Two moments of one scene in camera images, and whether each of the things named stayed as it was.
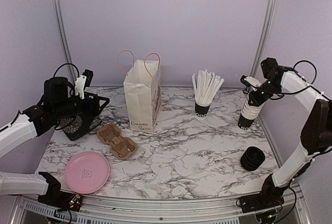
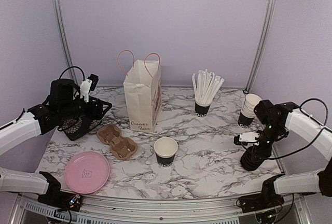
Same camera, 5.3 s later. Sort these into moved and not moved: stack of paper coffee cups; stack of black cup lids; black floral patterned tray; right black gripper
Moved: right black gripper
Not moved: black floral patterned tray; stack of paper coffee cups; stack of black cup lids
